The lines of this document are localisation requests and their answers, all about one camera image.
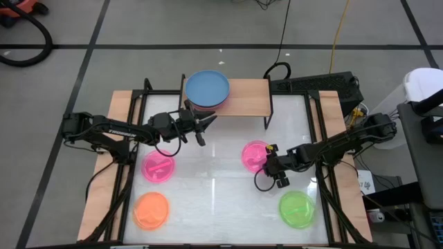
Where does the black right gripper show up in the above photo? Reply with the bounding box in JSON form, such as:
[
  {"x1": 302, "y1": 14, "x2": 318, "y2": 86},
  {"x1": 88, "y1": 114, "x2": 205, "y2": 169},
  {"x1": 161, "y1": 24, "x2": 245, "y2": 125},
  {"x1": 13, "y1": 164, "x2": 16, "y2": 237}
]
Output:
[{"x1": 263, "y1": 144, "x2": 291, "y2": 189}]

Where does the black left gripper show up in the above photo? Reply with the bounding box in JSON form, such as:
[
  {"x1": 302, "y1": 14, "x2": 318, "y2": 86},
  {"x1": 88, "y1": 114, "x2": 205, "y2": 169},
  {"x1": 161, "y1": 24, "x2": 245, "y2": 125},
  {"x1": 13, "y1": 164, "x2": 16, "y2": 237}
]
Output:
[{"x1": 172, "y1": 107, "x2": 218, "y2": 147}]

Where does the translucent neon pink plate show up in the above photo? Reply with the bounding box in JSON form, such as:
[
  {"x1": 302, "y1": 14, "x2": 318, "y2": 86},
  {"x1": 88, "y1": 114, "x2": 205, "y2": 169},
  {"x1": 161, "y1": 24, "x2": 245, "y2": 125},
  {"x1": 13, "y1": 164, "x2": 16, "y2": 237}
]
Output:
[
  {"x1": 141, "y1": 149, "x2": 177, "y2": 185},
  {"x1": 240, "y1": 139, "x2": 275, "y2": 174}
]

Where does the light blue plate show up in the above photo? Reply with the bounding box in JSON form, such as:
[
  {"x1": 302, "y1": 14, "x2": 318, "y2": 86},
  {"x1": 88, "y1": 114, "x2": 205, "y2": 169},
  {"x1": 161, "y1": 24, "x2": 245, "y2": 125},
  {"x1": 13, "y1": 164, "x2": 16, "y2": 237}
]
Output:
[{"x1": 184, "y1": 70, "x2": 231, "y2": 109}]

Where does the translucent neon orange plate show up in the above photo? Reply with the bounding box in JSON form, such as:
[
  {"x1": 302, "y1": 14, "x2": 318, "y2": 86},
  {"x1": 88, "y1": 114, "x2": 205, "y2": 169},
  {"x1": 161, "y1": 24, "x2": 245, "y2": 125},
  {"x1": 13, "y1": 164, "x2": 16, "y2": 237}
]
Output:
[{"x1": 132, "y1": 191, "x2": 171, "y2": 232}]

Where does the translucent neon green plate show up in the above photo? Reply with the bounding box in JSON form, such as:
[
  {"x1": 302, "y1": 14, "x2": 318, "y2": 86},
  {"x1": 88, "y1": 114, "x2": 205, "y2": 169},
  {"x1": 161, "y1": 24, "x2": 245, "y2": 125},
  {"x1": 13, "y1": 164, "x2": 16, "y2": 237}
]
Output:
[{"x1": 278, "y1": 190, "x2": 317, "y2": 230}]

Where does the light wooden side board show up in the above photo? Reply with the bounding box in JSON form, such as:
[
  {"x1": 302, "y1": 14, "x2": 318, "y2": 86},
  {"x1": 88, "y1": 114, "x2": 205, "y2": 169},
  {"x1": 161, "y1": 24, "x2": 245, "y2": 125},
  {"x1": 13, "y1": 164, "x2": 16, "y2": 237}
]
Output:
[
  {"x1": 76, "y1": 90, "x2": 146, "y2": 243},
  {"x1": 316, "y1": 90, "x2": 374, "y2": 243}
]

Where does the white paper sheet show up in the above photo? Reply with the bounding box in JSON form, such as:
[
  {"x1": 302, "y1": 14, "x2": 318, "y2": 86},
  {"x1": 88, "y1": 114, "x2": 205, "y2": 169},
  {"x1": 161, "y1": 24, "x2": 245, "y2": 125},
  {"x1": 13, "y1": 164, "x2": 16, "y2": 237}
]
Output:
[{"x1": 357, "y1": 169, "x2": 377, "y2": 196}]

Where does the black low cabinet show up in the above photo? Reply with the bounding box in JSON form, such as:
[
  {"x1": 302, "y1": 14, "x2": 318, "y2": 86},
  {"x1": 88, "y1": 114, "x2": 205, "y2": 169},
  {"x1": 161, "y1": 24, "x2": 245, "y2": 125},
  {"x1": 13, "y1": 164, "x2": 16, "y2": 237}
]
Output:
[{"x1": 361, "y1": 174, "x2": 425, "y2": 209}]

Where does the grey side desk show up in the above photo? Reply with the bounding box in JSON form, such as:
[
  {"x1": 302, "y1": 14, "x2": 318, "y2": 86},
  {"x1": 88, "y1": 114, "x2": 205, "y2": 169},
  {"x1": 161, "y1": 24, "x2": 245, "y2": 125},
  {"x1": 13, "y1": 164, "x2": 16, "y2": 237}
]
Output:
[{"x1": 397, "y1": 102, "x2": 443, "y2": 211}]

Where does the white rounded object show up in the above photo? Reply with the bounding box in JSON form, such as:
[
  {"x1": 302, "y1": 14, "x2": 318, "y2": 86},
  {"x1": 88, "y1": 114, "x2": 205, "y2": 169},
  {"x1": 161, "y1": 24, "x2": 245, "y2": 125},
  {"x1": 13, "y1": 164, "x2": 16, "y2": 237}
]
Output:
[{"x1": 403, "y1": 67, "x2": 443, "y2": 104}]

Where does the orange vacuum cleaner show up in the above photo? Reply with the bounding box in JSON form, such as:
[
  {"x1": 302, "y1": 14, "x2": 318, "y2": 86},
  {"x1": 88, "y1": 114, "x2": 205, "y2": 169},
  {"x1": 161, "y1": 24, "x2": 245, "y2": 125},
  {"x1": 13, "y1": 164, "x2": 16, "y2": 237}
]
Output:
[{"x1": 0, "y1": 0, "x2": 50, "y2": 29}]

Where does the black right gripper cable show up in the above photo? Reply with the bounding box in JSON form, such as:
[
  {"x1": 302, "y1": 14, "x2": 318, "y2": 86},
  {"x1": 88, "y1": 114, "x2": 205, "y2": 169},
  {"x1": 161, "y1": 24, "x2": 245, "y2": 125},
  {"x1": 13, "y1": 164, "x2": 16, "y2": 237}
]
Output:
[{"x1": 253, "y1": 167, "x2": 278, "y2": 193}]

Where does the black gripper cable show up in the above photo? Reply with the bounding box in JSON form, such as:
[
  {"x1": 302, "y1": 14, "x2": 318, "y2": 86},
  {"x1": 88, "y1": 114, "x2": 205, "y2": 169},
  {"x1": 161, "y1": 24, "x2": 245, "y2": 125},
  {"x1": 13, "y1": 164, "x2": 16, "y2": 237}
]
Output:
[
  {"x1": 253, "y1": 167, "x2": 278, "y2": 193},
  {"x1": 153, "y1": 117, "x2": 183, "y2": 158}
]

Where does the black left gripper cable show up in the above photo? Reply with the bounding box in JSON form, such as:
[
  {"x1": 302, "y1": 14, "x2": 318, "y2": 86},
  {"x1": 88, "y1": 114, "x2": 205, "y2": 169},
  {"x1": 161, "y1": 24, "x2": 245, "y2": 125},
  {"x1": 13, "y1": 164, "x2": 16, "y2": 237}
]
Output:
[{"x1": 153, "y1": 117, "x2": 183, "y2": 158}]

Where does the wooden shelf black metal frame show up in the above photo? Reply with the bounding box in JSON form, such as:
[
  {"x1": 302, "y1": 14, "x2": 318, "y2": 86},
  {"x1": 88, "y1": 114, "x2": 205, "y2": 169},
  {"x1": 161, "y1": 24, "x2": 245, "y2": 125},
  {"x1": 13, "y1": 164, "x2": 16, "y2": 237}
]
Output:
[{"x1": 179, "y1": 73, "x2": 275, "y2": 131}]

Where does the black metal table frame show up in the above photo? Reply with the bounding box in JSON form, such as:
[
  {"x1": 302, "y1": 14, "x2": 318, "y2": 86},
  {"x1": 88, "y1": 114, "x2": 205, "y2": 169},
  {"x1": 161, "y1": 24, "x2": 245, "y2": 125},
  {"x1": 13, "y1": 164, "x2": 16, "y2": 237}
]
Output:
[{"x1": 78, "y1": 77, "x2": 373, "y2": 247}]

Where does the black hanging cable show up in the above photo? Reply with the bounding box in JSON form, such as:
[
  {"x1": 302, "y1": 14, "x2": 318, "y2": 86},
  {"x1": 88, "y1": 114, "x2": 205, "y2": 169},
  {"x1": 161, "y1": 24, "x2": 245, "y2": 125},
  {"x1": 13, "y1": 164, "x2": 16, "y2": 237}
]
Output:
[{"x1": 262, "y1": 0, "x2": 292, "y2": 80}]

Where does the yellow hanging cable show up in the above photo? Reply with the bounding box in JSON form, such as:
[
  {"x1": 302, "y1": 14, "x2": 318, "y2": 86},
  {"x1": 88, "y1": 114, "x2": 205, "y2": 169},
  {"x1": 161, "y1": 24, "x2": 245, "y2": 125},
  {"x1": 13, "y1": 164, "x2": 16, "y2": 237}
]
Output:
[{"x1": 328, "y1": 0, "x2": 352, "y2": 74}]

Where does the black vacuum hose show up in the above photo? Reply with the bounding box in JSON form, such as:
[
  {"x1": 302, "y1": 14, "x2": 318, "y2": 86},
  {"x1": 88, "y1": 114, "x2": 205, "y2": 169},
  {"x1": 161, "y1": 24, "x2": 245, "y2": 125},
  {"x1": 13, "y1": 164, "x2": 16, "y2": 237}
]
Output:
[{"x1": 0, "y1": 0, "x2": 54, "y2": 68}]

